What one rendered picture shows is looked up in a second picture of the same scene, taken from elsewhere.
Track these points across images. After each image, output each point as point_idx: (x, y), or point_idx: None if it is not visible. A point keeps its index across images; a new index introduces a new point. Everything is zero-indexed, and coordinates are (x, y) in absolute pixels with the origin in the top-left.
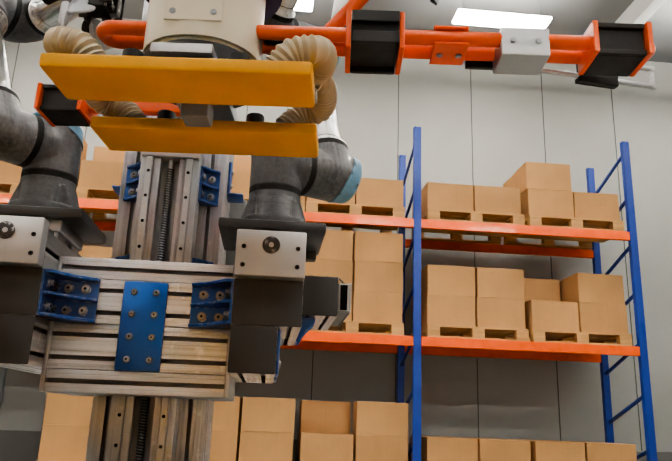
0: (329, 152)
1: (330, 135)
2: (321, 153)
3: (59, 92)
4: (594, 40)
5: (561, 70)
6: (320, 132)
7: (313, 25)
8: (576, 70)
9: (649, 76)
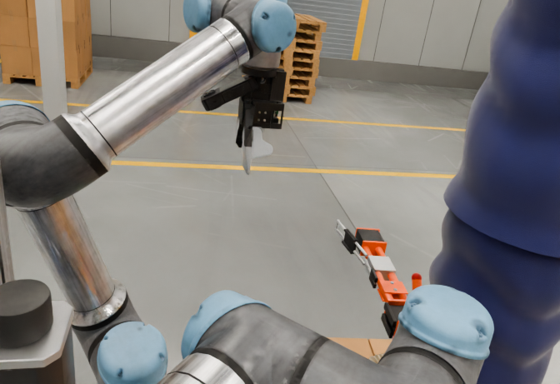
0: (133, 309)
1: (116, 286)
2: (140, 320)
3: None
4: (384, 252)
5: (359, 256)
6: (112, 290)
7: (38, 114)
8: (353, 248)
9: (337, 225)
